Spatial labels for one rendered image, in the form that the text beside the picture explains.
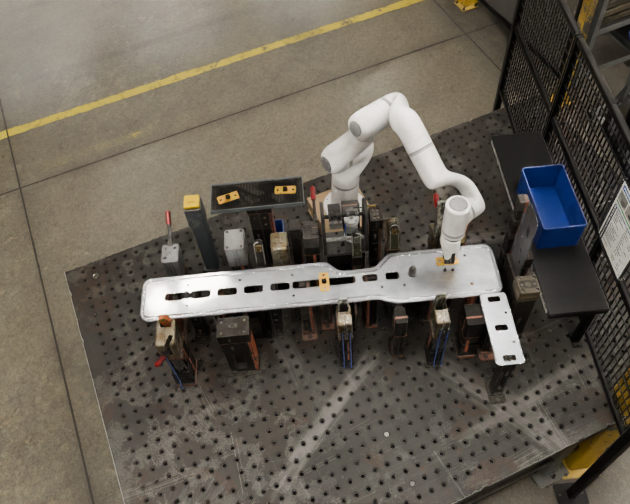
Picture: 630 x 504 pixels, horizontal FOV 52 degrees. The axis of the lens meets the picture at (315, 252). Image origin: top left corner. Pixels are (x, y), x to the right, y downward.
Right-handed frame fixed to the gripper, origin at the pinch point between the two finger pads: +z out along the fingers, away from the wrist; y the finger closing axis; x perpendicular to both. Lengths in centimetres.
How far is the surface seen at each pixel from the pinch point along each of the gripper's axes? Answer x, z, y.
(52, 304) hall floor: -201, 109, -65
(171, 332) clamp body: -103, 3, 19
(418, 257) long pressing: -9.2, 9.2, -7.2
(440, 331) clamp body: -6.7, 9.6, 25.4
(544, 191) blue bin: 46, 6, -31
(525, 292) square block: 25.3, 3.3, 16.3
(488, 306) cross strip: 12.6, 9.2, 17.3
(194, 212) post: -95, -4, -30
